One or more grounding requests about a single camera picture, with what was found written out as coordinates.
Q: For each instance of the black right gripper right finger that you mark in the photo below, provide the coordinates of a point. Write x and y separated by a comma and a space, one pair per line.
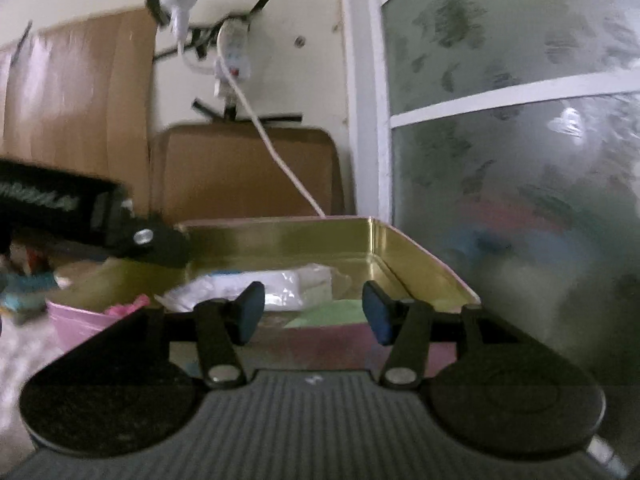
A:
405, 327

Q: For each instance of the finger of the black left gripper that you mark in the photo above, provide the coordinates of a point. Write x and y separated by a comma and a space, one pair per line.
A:
150, 240

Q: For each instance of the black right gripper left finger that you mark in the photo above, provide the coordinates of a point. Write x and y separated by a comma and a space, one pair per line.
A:
221, 325

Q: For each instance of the light green cloth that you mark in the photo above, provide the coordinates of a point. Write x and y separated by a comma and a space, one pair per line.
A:
333, 313

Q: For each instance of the gold pink tin box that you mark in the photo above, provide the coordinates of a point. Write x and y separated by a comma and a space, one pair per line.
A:
358, 249

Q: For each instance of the teal blue cloth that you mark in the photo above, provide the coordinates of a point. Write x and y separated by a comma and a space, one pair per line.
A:
23, 297

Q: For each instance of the large brown cardboard sheet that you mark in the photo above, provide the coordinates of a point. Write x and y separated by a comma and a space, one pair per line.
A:
76, 97

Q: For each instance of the white power strip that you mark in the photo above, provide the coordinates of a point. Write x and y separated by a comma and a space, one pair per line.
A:
232, 51

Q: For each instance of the white framed frosted glass door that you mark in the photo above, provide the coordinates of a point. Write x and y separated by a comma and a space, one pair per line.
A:
503, 135

